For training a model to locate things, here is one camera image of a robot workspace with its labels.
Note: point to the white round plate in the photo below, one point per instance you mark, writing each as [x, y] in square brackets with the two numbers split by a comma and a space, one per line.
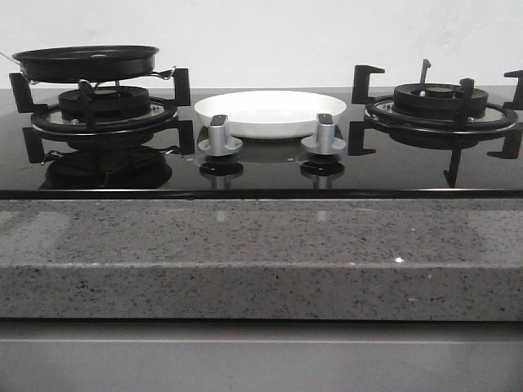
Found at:
[270, 114]

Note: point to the black frying pan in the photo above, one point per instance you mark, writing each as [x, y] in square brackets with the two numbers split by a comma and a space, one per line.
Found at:
[71, 64]

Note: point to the silver left stove knob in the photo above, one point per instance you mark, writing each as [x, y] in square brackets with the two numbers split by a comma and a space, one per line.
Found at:
[220, 142]

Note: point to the silver stove knob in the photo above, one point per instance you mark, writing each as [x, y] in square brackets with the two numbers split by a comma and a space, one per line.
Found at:
[220, 142]
[324, 141]

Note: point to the silver right stove knob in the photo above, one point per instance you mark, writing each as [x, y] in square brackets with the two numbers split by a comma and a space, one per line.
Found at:
[324, 141]

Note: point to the black glass gas cooktop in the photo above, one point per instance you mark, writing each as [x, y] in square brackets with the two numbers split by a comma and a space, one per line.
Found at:
[273, 169]

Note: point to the black left gas burner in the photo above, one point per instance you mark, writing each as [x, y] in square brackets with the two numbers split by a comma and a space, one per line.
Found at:
[107, 103]

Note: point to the black gas burner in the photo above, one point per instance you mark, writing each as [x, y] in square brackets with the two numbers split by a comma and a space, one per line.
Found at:
[433, 101]
[107, 103]

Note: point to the black right gas burner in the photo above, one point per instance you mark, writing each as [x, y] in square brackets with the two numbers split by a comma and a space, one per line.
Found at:
[433, 101]

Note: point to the black right pan support grate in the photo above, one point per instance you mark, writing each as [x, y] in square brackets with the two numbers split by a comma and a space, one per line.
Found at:
[441, 120]

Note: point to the black pan support grate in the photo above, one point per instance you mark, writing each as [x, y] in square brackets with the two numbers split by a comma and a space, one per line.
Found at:
[441, 120]
[93, 118]

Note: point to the black left pan support grate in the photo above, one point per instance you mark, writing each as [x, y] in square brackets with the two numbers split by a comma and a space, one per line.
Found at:
[93, 118]

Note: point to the grey cabinet front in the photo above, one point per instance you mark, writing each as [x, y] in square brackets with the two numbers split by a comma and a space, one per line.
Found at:
[260, 356]

